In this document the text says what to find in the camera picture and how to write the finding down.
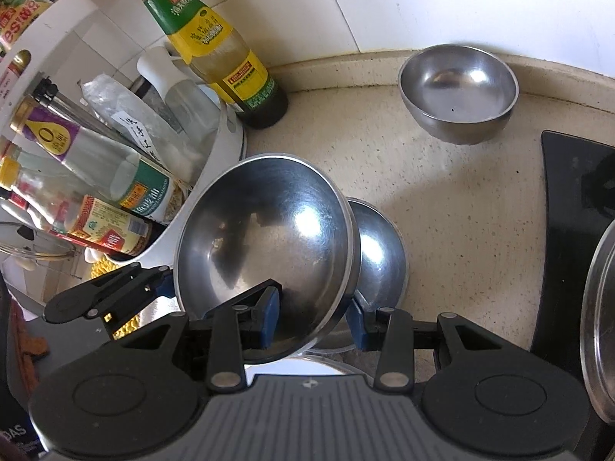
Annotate white rimmed glass lid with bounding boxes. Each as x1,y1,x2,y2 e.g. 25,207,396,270
0,221,78,270

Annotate yellow chenille mat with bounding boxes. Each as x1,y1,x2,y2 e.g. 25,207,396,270
89,254,145,342

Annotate steel pot rim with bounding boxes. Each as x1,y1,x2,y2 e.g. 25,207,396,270
580,216,615,426

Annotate red label soy sauce bottle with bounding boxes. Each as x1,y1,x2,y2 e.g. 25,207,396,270
0,50,32,106

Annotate clear plastic bag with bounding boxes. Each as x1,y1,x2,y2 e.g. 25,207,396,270
81,74,203,178

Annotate green label clear bottle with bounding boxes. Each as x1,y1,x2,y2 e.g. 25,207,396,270
10,98,178,224

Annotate yellow red label vinegar bottle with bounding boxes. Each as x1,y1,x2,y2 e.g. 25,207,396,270
0,158,155,256

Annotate green red label bottle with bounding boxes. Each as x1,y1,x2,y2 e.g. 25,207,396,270
0,0,53,53

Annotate stainless steel bowl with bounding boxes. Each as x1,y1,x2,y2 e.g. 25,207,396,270
398,44,520,145
307,198,409,351
173,154,361,365

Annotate black handled metal tool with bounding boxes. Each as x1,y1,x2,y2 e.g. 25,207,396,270
31,73,126,131

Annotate person's left hand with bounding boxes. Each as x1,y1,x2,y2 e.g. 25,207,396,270
14,305,51,381

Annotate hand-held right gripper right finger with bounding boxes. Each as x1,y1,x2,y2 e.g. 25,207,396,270
346,298,486,390

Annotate black gas stove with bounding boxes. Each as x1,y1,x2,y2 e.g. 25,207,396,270
531,129,615,461

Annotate white spray bottle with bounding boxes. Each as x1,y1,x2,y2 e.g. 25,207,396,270
137,45,223,154

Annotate white round turntable tray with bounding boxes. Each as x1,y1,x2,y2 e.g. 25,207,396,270
0,0,248,265

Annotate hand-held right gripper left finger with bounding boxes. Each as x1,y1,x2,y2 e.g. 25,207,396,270
113,279,282,390

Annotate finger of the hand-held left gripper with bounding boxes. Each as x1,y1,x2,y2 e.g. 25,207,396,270
43,264,175,327

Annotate yellow green label bottle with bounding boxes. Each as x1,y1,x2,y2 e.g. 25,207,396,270
126,0,289,129

